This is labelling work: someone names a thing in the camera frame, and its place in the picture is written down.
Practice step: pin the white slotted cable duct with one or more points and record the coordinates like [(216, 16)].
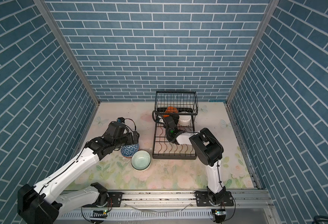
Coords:
[(131, 214)]

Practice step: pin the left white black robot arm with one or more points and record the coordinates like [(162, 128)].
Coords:
[(43, 202)]

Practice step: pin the black wire dish rack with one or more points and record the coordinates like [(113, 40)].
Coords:
[(174, 114)]

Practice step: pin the blue triangle patterned bowl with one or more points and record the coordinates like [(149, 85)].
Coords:
[(129, 150)]

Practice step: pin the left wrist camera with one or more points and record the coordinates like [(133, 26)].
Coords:
[(121, 120)]

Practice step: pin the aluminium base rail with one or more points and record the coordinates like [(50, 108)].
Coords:
[(151, 199)]

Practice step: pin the orange square bowl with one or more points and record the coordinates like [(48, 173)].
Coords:
[(169, 111)]

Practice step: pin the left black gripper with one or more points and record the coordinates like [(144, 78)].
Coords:
[(130, 140)]

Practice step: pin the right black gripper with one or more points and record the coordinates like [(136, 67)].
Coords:
[(175, 118)]

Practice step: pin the green ringed bowl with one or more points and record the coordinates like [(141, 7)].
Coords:
[(141, 160)]

